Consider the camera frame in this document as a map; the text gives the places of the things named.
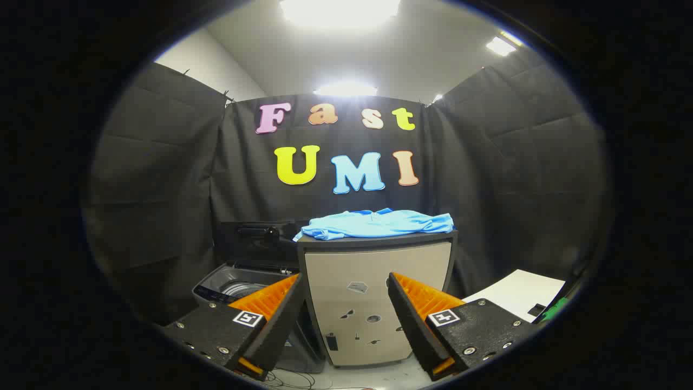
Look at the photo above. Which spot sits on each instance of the large ceiling light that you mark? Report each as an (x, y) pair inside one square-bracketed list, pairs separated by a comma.
[(338, 11)]

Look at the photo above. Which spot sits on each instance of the black backdrop cloth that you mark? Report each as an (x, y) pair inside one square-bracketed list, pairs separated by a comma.
[(162, 189)]

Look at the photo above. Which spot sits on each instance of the green object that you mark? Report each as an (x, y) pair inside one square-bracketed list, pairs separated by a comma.
[(556, 310)]

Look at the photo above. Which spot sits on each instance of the white board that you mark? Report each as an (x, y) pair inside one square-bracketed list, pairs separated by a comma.
[(520, 292)]

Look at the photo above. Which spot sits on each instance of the grey washing machine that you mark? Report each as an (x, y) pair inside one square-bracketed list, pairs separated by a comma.
[(227, 281)]

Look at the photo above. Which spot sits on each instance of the oblong ceiling light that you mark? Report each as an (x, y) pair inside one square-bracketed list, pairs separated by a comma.
[(345, 89)]

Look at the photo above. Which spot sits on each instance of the light blue shirt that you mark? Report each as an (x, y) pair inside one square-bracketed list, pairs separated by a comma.
[(373, 223)]

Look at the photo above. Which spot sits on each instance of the beige cabinet with dark top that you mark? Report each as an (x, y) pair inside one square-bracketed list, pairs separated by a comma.
[(346, 265)]

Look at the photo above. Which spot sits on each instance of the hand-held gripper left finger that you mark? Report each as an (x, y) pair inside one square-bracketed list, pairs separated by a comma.
[(281, 319)]

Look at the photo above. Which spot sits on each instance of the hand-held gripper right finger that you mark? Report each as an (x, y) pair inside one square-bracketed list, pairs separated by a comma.
[(414, 325)]

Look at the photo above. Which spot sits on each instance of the rectangular ceiling light panel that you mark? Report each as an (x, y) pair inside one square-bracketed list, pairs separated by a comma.
[(501, 46)]

